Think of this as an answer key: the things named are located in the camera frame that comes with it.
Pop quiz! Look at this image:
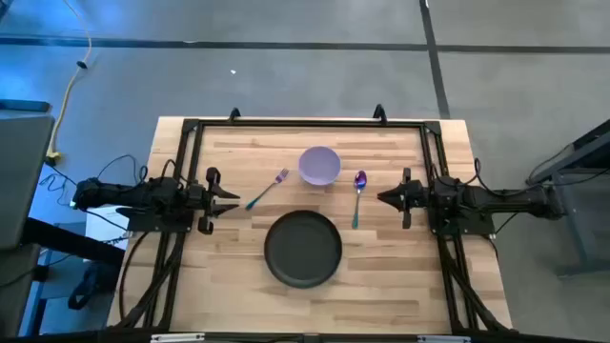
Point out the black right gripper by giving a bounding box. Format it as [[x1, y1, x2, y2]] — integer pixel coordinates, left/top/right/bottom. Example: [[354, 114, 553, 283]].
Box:
[[376, 167, 431, 231]]

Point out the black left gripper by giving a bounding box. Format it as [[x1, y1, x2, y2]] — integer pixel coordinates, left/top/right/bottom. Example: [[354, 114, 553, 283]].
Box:
[[183, 166, 241, 235]]

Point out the iridescent spoon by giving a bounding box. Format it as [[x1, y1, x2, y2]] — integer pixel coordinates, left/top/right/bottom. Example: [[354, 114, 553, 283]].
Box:
[[352, 170, 368, 230]]

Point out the iridescent fork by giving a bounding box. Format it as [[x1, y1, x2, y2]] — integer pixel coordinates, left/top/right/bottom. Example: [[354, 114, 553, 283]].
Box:
[[245, 168, 291, 212]]

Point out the lavender bowl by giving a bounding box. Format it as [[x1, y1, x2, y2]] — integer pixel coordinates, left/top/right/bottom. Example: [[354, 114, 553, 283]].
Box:
[[297, 146, 342, 187]]

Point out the black round plate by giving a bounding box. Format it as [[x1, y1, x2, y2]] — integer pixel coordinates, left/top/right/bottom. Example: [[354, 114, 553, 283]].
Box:
[[263, 210, 343, 290]]

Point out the white paper sheet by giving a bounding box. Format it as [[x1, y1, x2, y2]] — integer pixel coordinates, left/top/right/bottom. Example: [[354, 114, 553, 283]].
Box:
[[85, 204, 131, 252]]

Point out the black desk beam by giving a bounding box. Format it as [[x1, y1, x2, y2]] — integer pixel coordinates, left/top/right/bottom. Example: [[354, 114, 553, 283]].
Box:
[[21, 216, 126, 267]]

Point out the grey metal cart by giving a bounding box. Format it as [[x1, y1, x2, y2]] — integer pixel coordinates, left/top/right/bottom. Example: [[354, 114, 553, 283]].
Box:
[[525, 118, 610, 278]]

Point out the grey desk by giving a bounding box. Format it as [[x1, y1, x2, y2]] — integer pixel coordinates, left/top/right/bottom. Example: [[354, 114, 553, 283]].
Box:
[[0, 111, 56, 252]]

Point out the dark flat panel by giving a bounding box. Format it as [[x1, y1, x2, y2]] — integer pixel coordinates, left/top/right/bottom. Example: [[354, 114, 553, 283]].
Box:
[[0, 98, 52, 113]]

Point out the grey chair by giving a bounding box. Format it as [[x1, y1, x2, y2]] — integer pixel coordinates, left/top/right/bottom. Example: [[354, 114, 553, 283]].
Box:
[[0, 242, 42, 339]]

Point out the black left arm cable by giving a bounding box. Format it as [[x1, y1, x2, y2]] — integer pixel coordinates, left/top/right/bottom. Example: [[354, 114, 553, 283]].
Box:
[[160, 158, 187, 185]]

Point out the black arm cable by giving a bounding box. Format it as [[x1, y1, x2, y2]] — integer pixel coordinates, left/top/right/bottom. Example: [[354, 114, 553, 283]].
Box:
[[160, 158, 187, 185], [473, 157, 539, 192]]

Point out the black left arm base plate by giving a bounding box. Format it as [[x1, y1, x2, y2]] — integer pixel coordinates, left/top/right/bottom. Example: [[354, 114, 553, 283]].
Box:
[[115, 205, 195, 234]]

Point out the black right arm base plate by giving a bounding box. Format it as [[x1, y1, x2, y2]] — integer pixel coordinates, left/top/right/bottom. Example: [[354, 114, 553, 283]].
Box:
[[427, 197, 497, 237]]

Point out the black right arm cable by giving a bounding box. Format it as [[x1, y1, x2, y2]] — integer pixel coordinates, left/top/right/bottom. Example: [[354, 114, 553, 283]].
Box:
[[473, 157, 539, 192]]

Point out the thin black floor cable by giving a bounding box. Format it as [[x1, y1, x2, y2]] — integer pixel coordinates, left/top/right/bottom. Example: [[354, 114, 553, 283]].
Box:
[[40, 153, 150, 207]]

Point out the black aluminium table frame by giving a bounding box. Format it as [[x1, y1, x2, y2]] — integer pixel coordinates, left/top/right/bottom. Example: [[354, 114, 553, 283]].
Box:
[[107, 117, 515, 337]]

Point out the black cable hose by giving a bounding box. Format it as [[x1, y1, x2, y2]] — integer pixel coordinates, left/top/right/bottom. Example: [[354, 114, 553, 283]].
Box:
[[118, 231, 150, 326]]

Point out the silver metal bracket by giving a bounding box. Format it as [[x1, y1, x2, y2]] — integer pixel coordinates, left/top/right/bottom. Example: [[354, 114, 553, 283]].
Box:
[[417, 334, 473, 343], [151, 333, 207, 343]]

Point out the black bag strap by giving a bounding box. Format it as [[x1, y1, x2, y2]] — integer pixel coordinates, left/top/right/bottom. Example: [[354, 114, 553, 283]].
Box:
[[68, 261, 120, 311]]

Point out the yellow extension cable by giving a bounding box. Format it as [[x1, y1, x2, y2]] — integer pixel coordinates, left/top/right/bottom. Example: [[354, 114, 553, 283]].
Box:
[[45, 0, 93, 162]]

